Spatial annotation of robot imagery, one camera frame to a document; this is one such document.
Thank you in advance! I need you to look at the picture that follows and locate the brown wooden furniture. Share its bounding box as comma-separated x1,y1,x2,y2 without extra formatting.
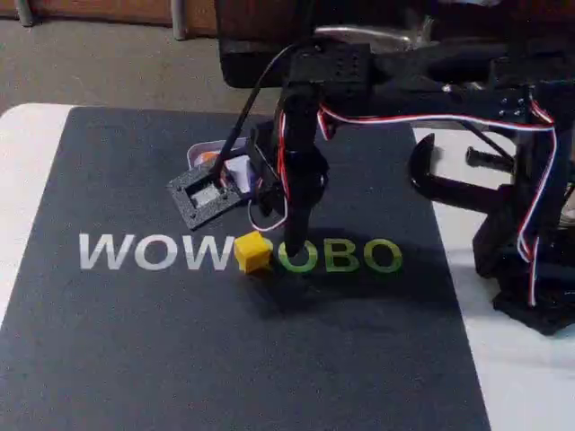
0,0,217,27

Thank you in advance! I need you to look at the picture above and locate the short red white servo wire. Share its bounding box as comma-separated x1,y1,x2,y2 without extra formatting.
245,109,291,229

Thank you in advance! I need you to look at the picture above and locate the black camera cable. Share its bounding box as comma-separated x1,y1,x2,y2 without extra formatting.
209,40,316,189

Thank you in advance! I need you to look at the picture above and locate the dark WOWROBO mat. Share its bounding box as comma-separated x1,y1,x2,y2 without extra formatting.
0,106,493,431

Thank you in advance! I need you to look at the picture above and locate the grey metal leg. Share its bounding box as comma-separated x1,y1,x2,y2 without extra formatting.
12,0,36,27
171,0,190,40

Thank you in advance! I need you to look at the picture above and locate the white rectangular tray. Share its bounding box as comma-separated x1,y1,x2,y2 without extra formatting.
186,137,262,204

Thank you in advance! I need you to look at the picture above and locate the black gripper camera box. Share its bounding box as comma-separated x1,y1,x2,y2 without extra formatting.
167,167,247,231

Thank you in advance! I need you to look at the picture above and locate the black table clamp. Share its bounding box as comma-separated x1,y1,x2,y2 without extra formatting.
406,133,522,207

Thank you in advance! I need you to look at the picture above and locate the long red white servo wire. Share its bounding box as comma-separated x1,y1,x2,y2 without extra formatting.
315,95,562,310

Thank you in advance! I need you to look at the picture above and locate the dark cabinet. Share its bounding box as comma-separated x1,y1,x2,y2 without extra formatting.
214,0,316,90

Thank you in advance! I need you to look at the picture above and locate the chrome office chair base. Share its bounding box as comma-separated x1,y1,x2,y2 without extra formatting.
313,22,435,51

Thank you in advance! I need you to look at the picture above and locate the yellow block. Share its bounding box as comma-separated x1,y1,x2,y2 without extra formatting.
234,231,273,275

